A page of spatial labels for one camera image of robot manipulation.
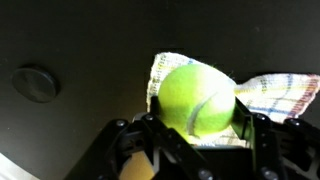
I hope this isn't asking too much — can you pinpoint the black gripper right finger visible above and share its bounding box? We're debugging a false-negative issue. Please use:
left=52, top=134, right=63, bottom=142
left=231, top=96, right=320, bottom=180

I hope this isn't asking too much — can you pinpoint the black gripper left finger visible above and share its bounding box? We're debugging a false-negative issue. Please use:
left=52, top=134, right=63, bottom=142
left=64, top=95, right=214, bottom=180

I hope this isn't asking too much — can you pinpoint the green tennis ball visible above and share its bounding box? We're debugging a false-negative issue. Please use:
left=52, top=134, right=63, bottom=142
left=157, top=63, right=236, bottom=138

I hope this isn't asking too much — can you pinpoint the checkered dish cloth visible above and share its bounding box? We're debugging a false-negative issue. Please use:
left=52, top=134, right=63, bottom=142
left=146, top=51, right=320, bottom=148

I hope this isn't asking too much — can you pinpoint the black round lid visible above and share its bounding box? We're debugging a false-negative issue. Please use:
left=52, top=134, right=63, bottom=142
left=11, top=65, right=61, bottom=104

